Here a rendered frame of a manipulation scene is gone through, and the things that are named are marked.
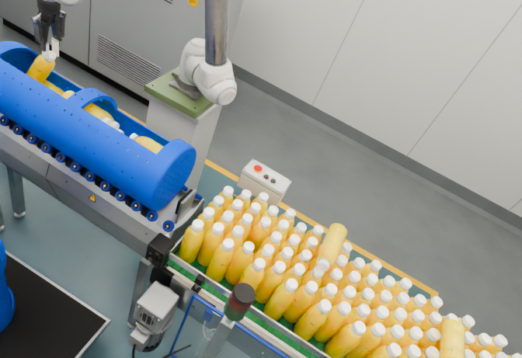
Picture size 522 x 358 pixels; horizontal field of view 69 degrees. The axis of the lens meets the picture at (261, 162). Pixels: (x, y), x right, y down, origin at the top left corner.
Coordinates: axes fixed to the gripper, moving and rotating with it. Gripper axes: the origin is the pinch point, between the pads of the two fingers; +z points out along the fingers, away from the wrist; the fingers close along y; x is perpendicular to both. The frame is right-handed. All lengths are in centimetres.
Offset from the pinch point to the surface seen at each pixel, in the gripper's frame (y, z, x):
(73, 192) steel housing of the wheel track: 19, 43, 31
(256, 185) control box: -18, 23, 93
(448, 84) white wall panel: -280, 28, 173
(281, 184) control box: -23, 19, 101
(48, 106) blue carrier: 16.0, 10.2, 16.2
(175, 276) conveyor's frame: 27, 39, 87
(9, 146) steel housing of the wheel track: 18.5, 41.9, -3.7
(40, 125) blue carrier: 19.5, 17.9, 15.5
